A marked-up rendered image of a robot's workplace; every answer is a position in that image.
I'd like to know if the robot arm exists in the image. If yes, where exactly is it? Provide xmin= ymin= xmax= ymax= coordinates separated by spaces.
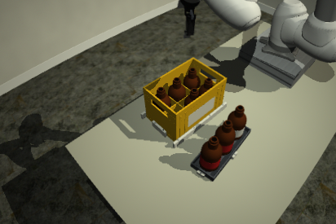
xmin=204 ymin=0 xmax=336 ymax=63

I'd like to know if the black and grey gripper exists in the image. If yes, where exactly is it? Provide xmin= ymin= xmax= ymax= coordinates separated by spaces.
xmin=177 ymin=0 xmax=200 ymax=38

